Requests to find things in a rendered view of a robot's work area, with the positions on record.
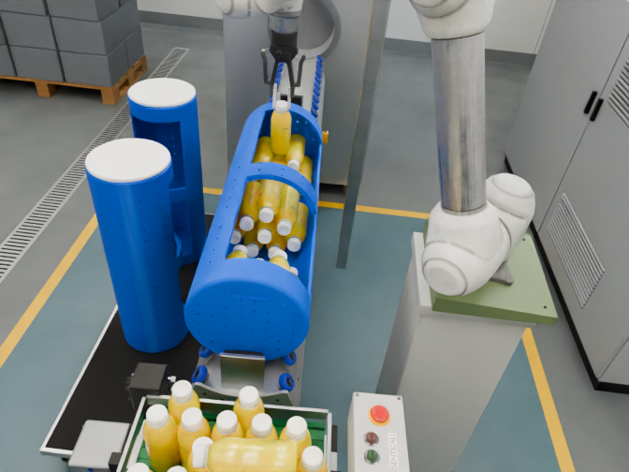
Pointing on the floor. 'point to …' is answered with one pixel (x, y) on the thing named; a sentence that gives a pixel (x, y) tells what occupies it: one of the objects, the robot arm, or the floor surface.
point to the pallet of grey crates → (72, 45)
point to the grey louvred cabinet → (582, 175)
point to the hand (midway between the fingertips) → (282, 96)
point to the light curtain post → (362, 125)
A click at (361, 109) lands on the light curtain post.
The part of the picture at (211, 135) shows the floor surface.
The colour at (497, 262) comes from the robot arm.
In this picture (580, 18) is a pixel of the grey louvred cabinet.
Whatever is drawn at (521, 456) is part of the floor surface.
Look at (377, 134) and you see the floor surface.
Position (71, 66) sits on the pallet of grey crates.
